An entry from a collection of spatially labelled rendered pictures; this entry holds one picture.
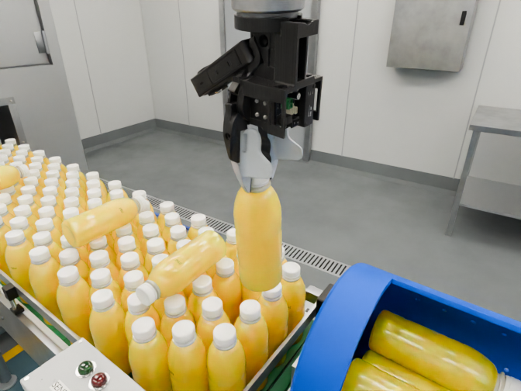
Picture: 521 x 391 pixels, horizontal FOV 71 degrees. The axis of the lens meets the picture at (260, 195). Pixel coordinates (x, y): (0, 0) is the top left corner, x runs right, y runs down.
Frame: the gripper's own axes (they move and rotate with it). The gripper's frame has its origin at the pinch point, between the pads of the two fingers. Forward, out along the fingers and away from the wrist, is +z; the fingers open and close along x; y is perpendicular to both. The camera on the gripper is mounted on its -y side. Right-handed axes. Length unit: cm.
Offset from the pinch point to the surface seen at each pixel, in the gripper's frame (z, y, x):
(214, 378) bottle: 35.7, -0.5, -10.9
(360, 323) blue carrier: 15.1, 18.5, -0.9
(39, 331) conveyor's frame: 50, -48, -25
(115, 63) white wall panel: 90, -435, 221
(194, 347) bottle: 31.4, -4.9, -10.9
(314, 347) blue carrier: 18.1, 15.0, -5.8
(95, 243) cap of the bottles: 31, -44, -8
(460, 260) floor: 158, 13, 207
